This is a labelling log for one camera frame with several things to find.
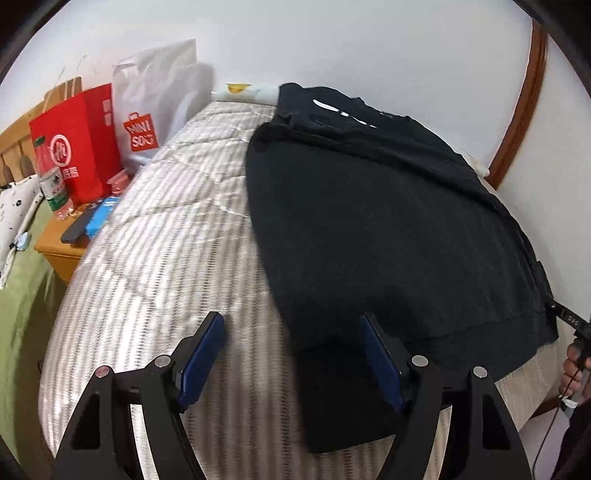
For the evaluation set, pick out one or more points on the green bed sheet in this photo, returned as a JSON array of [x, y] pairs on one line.
[[23, 332]]

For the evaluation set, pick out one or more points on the wooden headboard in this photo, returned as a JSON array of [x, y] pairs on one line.
[[18, 138]]

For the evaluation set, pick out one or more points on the white flower print pillow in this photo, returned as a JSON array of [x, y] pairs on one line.
[[16, 207]]

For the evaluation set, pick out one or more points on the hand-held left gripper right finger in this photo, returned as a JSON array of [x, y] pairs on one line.
[[381, 364]]

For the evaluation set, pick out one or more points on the small blue white gadget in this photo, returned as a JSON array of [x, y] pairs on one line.
[[21, 242]]

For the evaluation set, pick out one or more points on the white roll with yellow print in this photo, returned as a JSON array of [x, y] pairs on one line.
[[240, 92]]

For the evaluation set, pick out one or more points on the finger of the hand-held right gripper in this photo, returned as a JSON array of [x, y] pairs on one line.
[[570, 317], [544, 279]]

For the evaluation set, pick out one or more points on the striped quilted mattress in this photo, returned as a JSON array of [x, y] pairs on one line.
[[161, 254]]

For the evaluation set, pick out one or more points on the person's right hand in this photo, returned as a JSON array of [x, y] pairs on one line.
[[572, 369]]

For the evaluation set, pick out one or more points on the white plastic shopping bag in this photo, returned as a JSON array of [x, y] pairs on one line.
[[157, 92]]

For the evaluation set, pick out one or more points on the brown wooden door frame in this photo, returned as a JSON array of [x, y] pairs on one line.
[[531, 92]]

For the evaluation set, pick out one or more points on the black phone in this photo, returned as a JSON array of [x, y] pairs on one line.
[[76, 230]]

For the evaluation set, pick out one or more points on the red paper bag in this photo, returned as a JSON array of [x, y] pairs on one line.
[[83, 138]]

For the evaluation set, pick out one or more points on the wooden nightstand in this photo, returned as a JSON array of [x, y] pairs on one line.
[[60, 258]]

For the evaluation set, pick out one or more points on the small pink cup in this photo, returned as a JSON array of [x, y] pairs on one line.
[[119, 182]]

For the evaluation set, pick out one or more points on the blue box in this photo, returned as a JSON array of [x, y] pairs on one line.
[[99, 219]]

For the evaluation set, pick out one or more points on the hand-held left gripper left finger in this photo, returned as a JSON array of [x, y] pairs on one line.
[[201, 364]]

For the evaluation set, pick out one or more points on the black sweatshirt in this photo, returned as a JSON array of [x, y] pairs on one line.
[[383, 221]]

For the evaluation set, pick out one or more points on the clear water bottle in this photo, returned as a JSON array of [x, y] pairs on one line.
[[51, 184]]

